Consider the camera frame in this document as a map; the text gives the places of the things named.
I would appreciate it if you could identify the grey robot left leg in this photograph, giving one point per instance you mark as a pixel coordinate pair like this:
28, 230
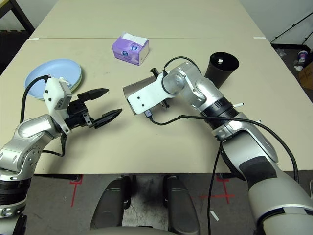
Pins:
110, 205

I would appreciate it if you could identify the grey robot right leg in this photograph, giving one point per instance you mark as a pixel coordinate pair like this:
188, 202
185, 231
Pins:
181, 208

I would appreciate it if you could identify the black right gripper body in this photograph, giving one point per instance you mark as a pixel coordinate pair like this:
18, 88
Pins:
155, 73

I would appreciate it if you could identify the purple white paper cup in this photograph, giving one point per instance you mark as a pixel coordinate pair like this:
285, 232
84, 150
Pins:
302, 55

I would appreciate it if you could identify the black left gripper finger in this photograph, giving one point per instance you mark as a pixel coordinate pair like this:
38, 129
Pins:
107, 118
94, 93

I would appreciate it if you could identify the brown cardboard box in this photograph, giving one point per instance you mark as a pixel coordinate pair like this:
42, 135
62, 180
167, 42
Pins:
306, 76

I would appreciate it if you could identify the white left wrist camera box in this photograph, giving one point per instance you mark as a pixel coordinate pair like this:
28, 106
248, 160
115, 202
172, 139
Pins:
55, 95

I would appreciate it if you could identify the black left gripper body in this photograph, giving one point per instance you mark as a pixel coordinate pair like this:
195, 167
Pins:
77, 115

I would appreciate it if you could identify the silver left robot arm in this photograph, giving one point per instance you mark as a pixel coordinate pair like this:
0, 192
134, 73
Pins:
27, 137

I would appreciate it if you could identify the black foam floor mat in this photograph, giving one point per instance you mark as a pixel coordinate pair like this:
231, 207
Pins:
9, 49

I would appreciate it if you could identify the white pen black tip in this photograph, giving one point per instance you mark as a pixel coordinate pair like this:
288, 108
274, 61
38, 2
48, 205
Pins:
239, 105

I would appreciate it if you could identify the black tripod stand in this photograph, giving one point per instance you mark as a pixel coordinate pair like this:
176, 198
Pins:
293, 25

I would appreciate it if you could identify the white tape piece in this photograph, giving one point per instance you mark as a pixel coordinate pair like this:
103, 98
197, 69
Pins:
33, 38
259, 38

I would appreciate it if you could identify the wooden side table black frame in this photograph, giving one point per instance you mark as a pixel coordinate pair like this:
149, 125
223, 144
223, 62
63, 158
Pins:
24, 19

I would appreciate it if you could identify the black plastic cup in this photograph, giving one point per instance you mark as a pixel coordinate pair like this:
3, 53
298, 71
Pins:
220, 71

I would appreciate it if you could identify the purple tissue pack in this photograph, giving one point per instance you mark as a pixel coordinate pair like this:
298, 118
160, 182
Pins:
127, 49

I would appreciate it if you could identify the grey robot leg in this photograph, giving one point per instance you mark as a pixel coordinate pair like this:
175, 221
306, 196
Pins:
110, 205
181, 208

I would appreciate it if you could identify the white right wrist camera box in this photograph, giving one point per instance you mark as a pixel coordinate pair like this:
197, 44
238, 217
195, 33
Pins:
149, 95

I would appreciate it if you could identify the blue plastic plate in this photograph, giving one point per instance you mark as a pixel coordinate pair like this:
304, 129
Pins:
56, 68

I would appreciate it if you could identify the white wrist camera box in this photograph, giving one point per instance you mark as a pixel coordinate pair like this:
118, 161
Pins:
149, 95
55, 95

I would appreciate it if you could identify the grey glasses case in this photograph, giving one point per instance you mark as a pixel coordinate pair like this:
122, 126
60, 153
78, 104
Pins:
137, 85

